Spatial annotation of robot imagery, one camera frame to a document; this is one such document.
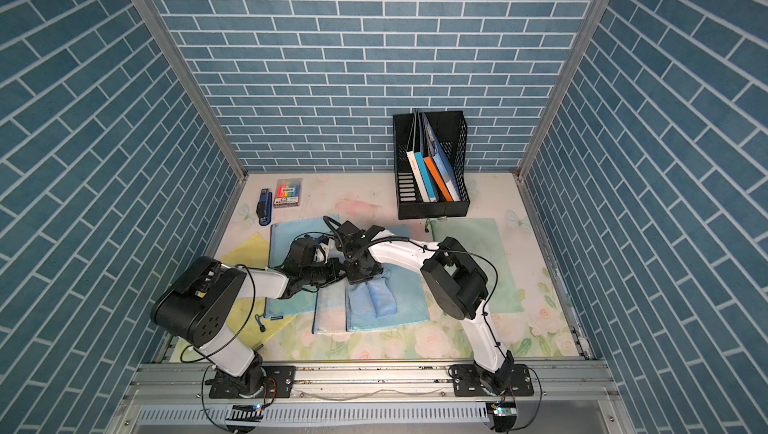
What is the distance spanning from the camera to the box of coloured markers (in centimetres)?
113

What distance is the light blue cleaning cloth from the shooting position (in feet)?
2.83

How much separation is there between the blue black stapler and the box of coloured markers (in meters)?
0.02

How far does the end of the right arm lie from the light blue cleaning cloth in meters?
0.06

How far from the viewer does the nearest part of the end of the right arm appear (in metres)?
0.68

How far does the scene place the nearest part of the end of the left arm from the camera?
0.73 metres

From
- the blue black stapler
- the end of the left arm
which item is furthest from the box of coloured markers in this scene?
the end of the left arm
